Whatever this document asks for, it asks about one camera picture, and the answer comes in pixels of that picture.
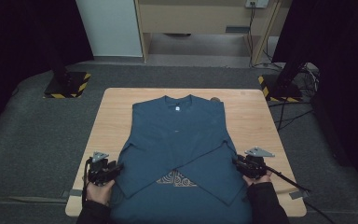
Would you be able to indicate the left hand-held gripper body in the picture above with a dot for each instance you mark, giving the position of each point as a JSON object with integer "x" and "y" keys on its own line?
{"x": 101, "y": 171}

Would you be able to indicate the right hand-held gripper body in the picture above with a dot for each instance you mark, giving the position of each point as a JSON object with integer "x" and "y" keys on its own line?
{"x": 256, "y": 166}

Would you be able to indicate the blue long-sleeved printed shirt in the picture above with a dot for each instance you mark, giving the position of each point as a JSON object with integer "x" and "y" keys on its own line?
{"x": 180, "y": 149}

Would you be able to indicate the person's right hand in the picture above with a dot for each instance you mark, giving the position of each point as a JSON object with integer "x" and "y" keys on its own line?
{"x": 258, "y": 179}

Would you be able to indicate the person's left hand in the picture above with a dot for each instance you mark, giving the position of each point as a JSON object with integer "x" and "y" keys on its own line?
{"x": 99, "y": 193}

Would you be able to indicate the round grey table grommet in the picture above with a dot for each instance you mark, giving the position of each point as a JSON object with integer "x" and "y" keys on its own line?
{"x": 216, "y": 99}

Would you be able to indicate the black stand with striped base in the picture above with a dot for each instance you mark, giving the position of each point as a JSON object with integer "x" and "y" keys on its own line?
{"x": 281, "y": 90}
{"x": 66, "y": 85}

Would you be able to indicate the black curtain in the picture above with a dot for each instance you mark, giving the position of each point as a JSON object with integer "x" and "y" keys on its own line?
{"x": 341, "y": 77}
{"x": 18, "y": 46}

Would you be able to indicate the white cabinet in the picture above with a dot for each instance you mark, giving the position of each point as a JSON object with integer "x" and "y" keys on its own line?
{"x": 112, "y": 28}

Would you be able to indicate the light wooden desk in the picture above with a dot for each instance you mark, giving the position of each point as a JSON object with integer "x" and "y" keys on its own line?
{"x": 199, "y": 18}

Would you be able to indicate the white power strip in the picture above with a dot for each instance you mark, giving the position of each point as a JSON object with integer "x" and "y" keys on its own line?
{"x": 257, "y": 3}

